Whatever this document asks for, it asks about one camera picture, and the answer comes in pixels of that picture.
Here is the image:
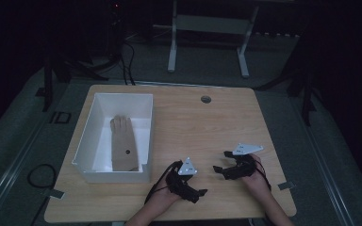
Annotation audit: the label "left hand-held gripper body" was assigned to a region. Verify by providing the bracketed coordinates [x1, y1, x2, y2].
[165, 156, 200, 198]

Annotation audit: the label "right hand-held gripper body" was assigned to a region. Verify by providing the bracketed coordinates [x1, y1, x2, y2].
[223, 143, 265, 181]

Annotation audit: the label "beige glove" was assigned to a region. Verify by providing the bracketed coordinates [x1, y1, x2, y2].
[109, 115, 140, 172]

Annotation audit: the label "white plastic box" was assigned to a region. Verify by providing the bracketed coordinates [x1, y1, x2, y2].
[71, 91, 155, 185]

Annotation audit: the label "person's left hand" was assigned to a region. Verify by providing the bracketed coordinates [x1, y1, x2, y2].
[151, 184, 184, 210]

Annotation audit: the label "person's right hand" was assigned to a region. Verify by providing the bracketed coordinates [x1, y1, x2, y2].
[242, 153, 272, 193]

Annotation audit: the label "grey tape strip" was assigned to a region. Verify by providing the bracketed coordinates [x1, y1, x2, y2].
[47, 188, 66, 201]
[277, 180, 296, 191]

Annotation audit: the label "dark equipment with red light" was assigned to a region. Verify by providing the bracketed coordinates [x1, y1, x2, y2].
[106, 0, 127, 62]

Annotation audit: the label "right hand-held gripper black cable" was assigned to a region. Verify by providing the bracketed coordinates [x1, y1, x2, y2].
[254, 159, 272, 191]

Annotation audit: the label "hand-held gripper black cable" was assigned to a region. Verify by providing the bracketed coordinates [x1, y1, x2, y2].
[254, 159, 272, 191]
[143, 160, 183, 205]

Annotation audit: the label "left hand-held gripper black cable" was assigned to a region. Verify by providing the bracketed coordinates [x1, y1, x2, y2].
[143, 160, 183, 205]

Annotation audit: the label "silver floor rail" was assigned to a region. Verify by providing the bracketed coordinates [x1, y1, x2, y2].
[0, 111, 56, 226]
[290, 95, 357, 226]

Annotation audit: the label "black hanging cables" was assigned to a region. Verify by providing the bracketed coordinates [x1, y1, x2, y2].
[118, 40, 137, 87]

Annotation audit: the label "white metal table frame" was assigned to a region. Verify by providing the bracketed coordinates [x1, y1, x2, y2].
[167, 0, 260, 79]

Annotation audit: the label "black looped floor cable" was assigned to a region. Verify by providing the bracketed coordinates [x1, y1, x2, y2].
[26, 163, 58, 190]

